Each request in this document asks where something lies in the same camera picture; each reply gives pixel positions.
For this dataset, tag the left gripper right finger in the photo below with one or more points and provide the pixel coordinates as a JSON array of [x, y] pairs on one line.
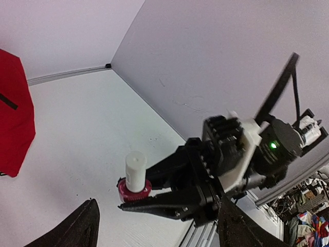
[[235, 228]]

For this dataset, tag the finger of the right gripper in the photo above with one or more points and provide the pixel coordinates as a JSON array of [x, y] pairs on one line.
[[195, 202], [174, 172]]

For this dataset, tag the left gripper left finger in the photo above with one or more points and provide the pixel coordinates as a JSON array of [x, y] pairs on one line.
[[80, 228]]

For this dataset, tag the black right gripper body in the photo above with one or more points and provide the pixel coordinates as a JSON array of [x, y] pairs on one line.
[[210, 161]]

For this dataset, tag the white nail polish cap brush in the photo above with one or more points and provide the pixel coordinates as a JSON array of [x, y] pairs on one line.
[[135, 170]]

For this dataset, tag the red nail polish bottle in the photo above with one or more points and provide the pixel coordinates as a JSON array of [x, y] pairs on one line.
[[126, 195]]

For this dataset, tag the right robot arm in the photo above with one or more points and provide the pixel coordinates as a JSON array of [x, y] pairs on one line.
[[280, 145]]

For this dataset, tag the red jacket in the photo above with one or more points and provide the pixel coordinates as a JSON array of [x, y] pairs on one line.
[[17, 115]]

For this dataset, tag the aluminium front rail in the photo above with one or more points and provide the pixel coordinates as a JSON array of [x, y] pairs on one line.
[[264, 216]]

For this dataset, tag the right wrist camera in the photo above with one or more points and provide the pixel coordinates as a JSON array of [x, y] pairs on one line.
[[246, 132]]

